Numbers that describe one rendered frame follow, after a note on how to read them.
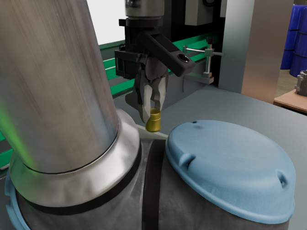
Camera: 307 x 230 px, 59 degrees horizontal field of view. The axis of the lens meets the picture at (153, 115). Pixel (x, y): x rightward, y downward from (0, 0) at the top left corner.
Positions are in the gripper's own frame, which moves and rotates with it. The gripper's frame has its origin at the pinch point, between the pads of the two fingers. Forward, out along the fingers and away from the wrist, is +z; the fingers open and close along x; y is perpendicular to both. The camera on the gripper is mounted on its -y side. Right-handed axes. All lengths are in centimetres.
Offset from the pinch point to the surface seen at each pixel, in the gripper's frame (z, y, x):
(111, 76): -2.2, 22.1, -10.0
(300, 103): 77, -4, -234
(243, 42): -5, 5, -70
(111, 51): -3, 41, -30
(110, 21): -14.4, 38.5, -27.5
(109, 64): -3.2, 29.5, -16.7
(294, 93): 77, 7, -260
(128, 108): 8.9, 20.3, -14.3
